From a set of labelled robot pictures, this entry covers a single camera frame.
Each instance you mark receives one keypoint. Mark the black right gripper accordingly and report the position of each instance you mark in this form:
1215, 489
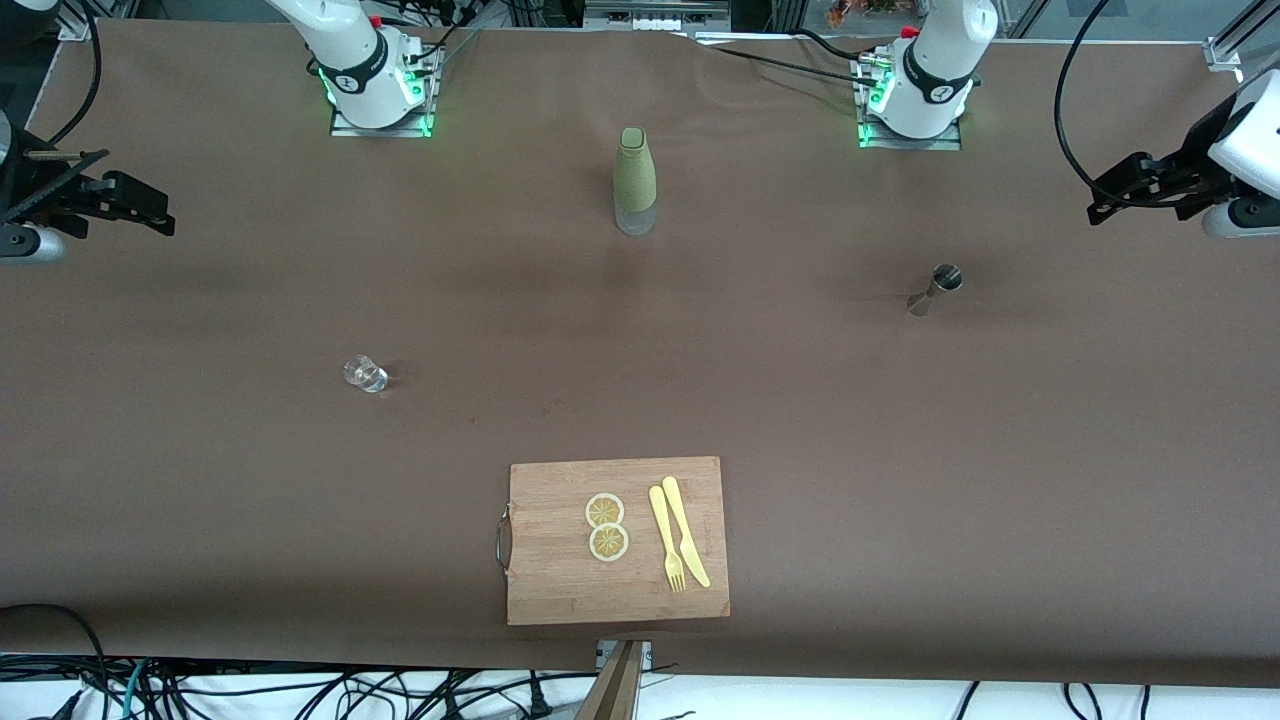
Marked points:
42, 187

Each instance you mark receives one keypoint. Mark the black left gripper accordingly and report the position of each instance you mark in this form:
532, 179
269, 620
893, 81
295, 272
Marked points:
1183, 172

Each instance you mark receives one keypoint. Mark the steel measuring jigger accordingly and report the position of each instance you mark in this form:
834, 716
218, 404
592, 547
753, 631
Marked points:
945, 277

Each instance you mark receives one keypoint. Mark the clear glass shaker cup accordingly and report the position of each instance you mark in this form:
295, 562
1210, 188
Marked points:
368, 376

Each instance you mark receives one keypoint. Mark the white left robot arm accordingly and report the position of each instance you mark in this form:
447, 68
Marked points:
935, 70

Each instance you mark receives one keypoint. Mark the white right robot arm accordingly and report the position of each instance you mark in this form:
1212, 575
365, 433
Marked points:
360, 70

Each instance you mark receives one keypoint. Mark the orange flower decoration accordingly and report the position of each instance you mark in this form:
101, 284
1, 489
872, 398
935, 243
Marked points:
850, 10

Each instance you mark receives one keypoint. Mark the brown table cover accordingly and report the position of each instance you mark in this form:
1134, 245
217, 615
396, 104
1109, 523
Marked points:
800, 400

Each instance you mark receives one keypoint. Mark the green sleeved glass bottle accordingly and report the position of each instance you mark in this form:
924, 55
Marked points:
635, 175

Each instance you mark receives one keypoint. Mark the grey metal box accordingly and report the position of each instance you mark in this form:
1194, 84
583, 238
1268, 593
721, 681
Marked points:
650, 18

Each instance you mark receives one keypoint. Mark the yellow plastic knife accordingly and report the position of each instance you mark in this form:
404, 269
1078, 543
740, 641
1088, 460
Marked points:
675, 505

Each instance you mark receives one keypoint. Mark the yellow plastic fork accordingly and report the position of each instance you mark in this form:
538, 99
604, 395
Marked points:
661, 520

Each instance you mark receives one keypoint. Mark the lemon slice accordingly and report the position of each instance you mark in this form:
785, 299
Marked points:
609, 543
604, 511

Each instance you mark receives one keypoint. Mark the wooden cutting board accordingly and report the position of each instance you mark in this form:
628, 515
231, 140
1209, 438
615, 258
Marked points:
560, 590

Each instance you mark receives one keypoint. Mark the aluminium corner bracket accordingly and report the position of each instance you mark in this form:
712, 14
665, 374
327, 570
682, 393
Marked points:
78, 28

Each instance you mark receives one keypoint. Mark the aluminium frame profile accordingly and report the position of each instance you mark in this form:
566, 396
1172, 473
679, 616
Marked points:
1225, 50

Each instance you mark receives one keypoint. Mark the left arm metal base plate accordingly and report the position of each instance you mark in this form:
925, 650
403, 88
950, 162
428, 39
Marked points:
910, 144

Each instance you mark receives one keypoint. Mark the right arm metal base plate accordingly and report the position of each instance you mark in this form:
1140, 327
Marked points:
380, 132

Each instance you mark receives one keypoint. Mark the small metal bracket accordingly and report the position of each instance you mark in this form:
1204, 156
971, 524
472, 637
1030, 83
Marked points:
646, 652

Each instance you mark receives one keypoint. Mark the wooden post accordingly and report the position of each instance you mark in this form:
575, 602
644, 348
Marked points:
615, 690

